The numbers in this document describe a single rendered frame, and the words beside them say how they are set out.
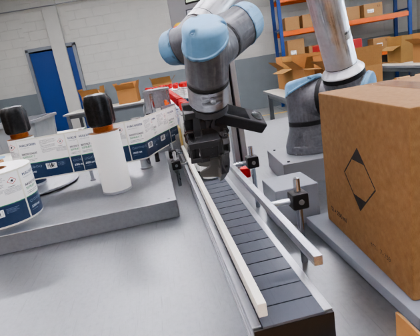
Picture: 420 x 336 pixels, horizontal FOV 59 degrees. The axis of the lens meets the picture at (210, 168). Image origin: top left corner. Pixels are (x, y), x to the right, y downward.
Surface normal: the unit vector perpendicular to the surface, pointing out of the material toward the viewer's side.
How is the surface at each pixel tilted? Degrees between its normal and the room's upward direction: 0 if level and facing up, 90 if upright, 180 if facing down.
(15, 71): 90
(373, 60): 100
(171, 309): 0
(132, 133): 90
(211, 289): 0
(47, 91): 90
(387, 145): 90
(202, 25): 30
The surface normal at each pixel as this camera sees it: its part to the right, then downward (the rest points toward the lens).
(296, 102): -0.65, 0.29
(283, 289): -0.16, -0.95
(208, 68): 0.07, 0.71
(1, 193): 0.58, 0.13
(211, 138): -0.06, -0.70
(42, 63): 0.05, 0.26
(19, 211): 0.79, 0.04
